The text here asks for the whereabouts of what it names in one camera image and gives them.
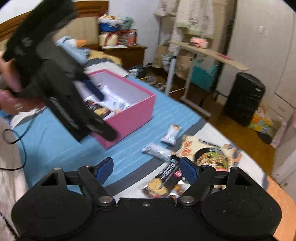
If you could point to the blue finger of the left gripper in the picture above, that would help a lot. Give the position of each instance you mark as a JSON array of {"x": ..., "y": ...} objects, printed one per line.
[{"x": 94, "y": 89}]

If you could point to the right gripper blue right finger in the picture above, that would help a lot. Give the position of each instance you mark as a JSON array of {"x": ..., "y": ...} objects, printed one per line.
[{"x": 189, "y": 170}]

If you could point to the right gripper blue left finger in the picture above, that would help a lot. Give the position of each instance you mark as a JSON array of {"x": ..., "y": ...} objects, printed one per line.
[{"x": 103, "y": 170}]

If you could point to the black cracker pack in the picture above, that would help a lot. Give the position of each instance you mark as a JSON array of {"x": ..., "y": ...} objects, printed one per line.
[
  {"x": 167, "y": 183},
  {"x": 97, "y": 108}
]

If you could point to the beige instant noodle packet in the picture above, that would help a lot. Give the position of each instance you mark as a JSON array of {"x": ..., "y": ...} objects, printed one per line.
[{"x": 201, "y": 152}]

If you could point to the grey snack bar middle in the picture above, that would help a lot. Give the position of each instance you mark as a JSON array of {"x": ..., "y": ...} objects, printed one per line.
[{"x": 159, "y": 152}]

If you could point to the small white snack bar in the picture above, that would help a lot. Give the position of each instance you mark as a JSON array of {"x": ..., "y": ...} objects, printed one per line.
[{"x": 171, "y": 135}]

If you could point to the blue penguin plush toy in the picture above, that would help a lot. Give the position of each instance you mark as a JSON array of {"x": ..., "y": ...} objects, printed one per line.
[{"x": 80, "y": 54}]

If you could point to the pink storage box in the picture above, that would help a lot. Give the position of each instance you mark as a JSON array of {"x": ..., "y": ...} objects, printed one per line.
[{"x": 138, "y": 114}]

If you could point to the wooden nightstand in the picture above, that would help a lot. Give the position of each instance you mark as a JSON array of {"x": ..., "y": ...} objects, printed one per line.
[{"x": 130, "y": 56}]

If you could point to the cream gift box red ribbon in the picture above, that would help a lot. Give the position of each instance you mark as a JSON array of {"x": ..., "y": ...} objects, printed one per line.
[{"x": 108, "y": 39}]

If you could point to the striped bedsheet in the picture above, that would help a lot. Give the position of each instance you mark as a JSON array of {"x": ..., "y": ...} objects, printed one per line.
[{"x": 49, "y": 192}]

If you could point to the wooden headboard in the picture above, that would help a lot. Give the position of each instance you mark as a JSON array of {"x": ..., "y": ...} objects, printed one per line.
[{"x": 83, "y": 27}]

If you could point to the blue bowl with items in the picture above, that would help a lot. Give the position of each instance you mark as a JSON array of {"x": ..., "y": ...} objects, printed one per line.
[{"x": 108, "y": 23}]

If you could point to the brown paper bag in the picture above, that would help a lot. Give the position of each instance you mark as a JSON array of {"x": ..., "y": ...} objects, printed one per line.
[{"x": 159, "y": 52}]

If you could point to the colourful gift box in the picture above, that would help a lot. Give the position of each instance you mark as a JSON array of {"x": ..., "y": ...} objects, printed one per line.
[{"x": 262, "y": 122}]

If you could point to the black suitcase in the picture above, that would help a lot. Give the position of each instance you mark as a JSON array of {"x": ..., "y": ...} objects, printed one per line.
[{"x": 244, "y": 98}]

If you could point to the teal tote bag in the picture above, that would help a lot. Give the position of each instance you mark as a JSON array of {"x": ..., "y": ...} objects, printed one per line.
[{"x": 203, "y": 78}]

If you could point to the pink item on table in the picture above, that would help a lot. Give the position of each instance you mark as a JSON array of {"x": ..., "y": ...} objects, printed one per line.
[{"x": 199, "y": 42}]

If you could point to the wooden rolling side table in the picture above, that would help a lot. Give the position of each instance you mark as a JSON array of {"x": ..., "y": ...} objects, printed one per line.
[{"x": 198, "y": 56}]

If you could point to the white fluffy hanging garment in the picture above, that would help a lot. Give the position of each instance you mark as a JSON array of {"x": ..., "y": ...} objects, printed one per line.
[{"x": 193, "y": 18}]

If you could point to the white wardrobe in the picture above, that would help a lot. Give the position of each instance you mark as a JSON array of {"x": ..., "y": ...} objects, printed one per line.
[{"x": 260, "y": 40}]

